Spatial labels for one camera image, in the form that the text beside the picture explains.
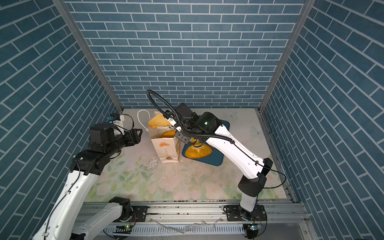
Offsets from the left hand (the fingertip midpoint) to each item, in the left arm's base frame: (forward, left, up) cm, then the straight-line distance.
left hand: (137, 130), depth 70 cm
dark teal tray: (0, -41, -29) cm, 50 cm away
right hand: (0, -21, +3) cm, 21 cm away
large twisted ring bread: (+11, -11, -18) cm, 24 cm away
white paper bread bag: (-2, -13, -13) cm, 19 cm away
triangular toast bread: (+7, -9, -1) cm, 12 cm away
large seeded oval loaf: (+2, -27, -25) cm, 36 cm away
